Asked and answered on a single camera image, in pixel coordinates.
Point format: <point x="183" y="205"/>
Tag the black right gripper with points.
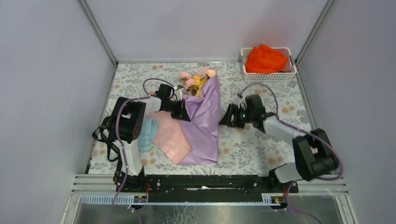
<point x="233" y="109"/>

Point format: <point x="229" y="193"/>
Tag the pink fake flower stem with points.
<point x="187" y="81"/>
<point x="206" y="73"/>

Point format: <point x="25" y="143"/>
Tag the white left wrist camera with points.
<point x="178" y="92"/>

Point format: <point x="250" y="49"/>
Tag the light blue towel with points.
<point x="148" y="133"/>

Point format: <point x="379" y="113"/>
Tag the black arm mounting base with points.
<point x="203" y="188"/>

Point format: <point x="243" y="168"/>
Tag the yellow fake flower stem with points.
<point x="199" y="82"/>

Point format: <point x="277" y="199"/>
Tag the black printed ribbon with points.
<point x="112" y="152"/>

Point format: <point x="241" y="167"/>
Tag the pink purple wrapping paper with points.
<point x="196" y="141"/>

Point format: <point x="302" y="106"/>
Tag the white perforated plastic basket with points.
<point x="285" y="75"/>

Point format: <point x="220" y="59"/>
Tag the floral patterned table mat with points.
<point x="241" y="151"/>

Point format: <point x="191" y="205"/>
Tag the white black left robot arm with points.
<point x="125" y="124"/>

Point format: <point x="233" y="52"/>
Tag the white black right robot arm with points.
<point x="313" y="156"/>

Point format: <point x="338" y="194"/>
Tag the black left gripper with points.
<point x="180" y="113"/>

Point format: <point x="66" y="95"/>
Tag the orange cloth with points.
<point x="265" y="60"/>

